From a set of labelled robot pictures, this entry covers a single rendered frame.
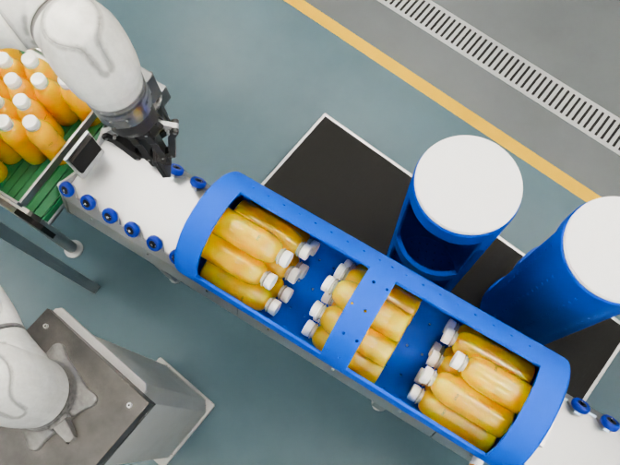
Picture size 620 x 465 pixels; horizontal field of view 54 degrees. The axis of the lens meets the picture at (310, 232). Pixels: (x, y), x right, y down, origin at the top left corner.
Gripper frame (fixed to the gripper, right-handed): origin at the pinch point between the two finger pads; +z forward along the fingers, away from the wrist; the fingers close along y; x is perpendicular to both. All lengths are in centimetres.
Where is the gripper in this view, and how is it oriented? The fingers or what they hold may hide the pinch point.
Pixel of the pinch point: (161, 162)
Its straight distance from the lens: 117.4
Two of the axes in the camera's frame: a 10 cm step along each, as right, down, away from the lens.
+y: 10.0, -0.7, -0.3
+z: 0.5, 3.2, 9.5
